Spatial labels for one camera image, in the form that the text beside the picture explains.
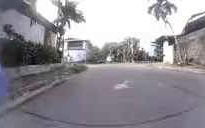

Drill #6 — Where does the grey building with dark roof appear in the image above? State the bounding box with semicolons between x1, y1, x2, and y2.
0;0;58;51

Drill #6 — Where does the low concrete wall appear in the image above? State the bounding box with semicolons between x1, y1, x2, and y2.
3;63;64;80

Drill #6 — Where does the grey walled building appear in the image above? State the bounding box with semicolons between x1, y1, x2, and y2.
155;11;205;68

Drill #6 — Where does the tall thin palm tree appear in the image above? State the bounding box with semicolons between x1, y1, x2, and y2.
147;0;186;65

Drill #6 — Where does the row of trees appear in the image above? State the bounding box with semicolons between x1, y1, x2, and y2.
86;36;165;64

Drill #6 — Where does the concrete kerb with dirt strip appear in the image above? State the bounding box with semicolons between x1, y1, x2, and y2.
0;63;90;118

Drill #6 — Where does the white building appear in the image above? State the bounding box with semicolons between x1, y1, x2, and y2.
62;37;91;64

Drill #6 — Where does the grey asphalt road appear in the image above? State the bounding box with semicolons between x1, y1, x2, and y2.
0;62;205;128

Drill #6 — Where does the dark green hedge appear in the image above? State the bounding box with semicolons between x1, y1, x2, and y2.
0;23;63;68

